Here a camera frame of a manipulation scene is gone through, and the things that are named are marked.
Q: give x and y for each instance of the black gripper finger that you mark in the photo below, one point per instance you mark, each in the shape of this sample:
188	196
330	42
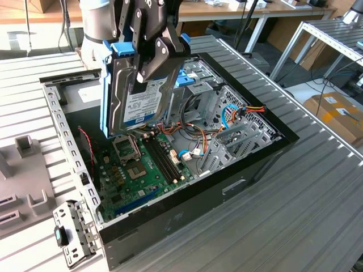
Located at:
122	22
167	54

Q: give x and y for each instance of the hard disk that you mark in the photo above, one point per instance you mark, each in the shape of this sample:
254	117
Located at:
141	107

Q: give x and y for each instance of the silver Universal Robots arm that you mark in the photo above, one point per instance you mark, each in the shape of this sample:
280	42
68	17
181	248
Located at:
93	28

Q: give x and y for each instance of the metal disk bay cage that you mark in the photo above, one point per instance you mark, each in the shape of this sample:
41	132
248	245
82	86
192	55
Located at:
249	133

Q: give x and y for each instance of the blue plastic cage latch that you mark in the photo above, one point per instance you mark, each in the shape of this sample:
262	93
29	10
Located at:
185	80

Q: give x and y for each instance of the metal drive cage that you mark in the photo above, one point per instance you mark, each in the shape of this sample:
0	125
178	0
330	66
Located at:
195	99

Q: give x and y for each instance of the wooden desk with white legs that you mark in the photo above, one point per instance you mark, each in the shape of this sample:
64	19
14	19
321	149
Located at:
227	10

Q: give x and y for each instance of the black stand pole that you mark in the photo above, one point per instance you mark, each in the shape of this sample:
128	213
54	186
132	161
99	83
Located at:
246	25

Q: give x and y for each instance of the grey power supply unit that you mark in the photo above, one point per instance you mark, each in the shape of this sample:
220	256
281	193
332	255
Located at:
82	113

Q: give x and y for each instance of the black RAM slot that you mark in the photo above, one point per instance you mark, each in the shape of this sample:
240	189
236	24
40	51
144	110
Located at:
156	161
169	157
160	160
165	158

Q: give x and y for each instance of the CPU socket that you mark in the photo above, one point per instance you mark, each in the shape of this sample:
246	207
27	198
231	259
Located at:
136	170

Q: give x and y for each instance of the green motherboard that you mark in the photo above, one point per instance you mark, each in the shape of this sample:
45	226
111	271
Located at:
133	187

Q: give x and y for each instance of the blue expansion slot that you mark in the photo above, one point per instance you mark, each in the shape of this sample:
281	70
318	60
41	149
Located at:
136	202

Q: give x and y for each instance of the black open PC case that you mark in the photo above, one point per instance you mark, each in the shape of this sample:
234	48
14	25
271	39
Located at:
198	204

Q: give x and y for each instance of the metal slat table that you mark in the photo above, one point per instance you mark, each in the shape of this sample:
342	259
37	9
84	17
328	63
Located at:
326	31

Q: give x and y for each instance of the brown cardboard box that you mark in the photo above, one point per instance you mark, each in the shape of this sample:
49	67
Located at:
334	122

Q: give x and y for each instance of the grey parts rack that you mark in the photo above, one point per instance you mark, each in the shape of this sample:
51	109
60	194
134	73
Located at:
25	181

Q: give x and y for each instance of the black latch with teal tab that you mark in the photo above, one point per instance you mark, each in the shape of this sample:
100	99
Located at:
61	236

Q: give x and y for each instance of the metal slot retainer bracket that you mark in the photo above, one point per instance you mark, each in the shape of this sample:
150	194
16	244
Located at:
71	218

